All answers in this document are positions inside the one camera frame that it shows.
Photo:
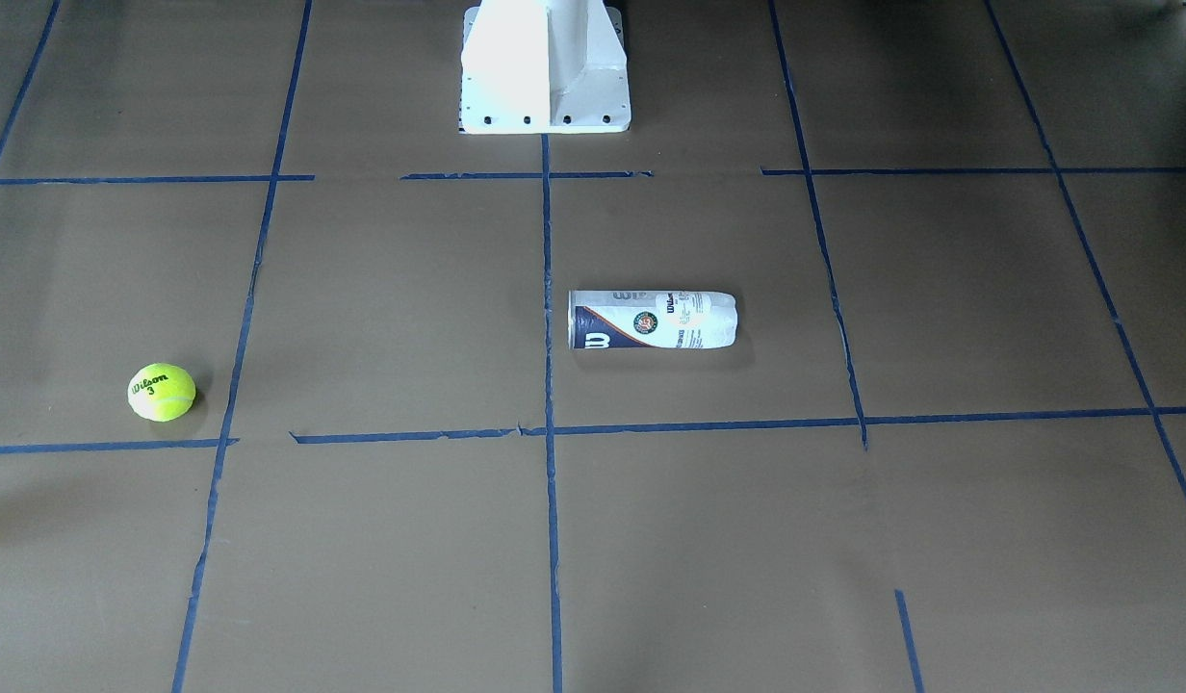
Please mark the clear tennis ball can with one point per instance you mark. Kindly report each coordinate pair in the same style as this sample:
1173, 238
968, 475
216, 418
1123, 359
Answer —
672, 319

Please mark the yellow Wilson tennis ball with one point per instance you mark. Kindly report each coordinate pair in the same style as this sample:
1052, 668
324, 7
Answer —
161, 392

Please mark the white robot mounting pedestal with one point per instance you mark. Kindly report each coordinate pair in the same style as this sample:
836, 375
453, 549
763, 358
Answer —
544, 67

